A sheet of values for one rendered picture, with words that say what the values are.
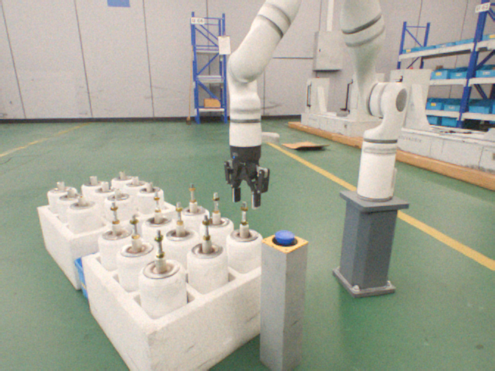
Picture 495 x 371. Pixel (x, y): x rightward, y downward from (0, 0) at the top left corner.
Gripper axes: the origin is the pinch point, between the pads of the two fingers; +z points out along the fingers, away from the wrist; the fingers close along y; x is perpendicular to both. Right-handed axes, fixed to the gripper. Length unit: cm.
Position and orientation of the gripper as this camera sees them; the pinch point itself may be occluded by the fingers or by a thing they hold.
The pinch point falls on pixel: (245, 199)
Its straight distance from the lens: 78.4
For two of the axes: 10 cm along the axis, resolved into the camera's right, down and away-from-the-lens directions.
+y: 6.9, 2.2, -6.9
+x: 7.2, -2.2, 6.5
